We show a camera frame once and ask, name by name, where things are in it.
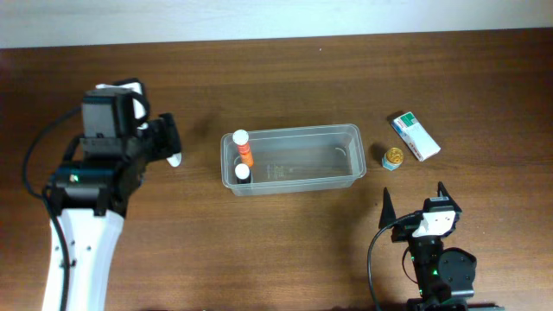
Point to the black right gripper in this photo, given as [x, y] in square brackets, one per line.
[404, 229]

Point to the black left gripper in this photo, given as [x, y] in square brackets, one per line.
[167, 136]

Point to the clear spray bottle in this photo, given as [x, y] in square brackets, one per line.
[175, 160]

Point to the gold lid balm jar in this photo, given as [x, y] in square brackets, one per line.
[393, 158]

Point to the white Panadol medicine box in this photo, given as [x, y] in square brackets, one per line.
[419, 141]

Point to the black bottle white cap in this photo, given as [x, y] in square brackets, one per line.
[243, 173]

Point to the orange tube white cap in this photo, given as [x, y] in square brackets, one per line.
[241, 139]

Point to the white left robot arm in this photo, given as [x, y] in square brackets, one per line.
[87, 196]

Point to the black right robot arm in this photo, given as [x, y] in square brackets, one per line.
[444, 277]

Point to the clear plastic container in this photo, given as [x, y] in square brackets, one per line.
[297, 159]

